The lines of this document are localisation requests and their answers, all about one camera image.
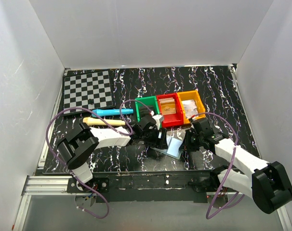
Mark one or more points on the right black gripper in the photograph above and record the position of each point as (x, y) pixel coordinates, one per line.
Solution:
(188, 141)

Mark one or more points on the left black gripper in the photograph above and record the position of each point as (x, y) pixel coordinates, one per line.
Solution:
(162, 138)

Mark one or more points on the green card holder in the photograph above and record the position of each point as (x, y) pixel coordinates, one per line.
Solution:
(173, 148)

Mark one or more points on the yellow plastic bin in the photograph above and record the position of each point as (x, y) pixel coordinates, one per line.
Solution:
(191, 95)

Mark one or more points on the red plastic bin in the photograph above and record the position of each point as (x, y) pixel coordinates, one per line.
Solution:
(173, 120)

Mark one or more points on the green plastic bin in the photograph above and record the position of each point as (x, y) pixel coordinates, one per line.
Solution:
(145, 101)

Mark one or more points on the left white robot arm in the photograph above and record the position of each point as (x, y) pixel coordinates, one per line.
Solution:
(76, 147)

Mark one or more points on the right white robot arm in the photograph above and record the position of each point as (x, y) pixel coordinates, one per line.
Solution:
(266, 183)

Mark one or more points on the black card in green bin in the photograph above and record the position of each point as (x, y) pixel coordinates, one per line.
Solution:
(143, 111)

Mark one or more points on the white card in yellow bin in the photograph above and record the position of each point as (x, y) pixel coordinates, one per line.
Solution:
(190, 106)

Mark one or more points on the orange card in red bin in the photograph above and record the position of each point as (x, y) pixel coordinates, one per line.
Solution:
(167, 106)

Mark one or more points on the blue plastic crayon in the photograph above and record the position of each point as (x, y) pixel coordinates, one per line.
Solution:
(111, 112)

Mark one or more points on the cream plastic crayon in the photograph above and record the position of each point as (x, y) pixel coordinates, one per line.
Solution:
(98, 122)

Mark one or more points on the checkered chessboard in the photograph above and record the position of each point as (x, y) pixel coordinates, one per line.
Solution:
(79, 88)

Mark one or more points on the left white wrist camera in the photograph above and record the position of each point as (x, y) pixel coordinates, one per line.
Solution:
(158, 119)

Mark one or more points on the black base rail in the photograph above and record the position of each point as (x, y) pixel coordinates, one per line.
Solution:
(185, 185)

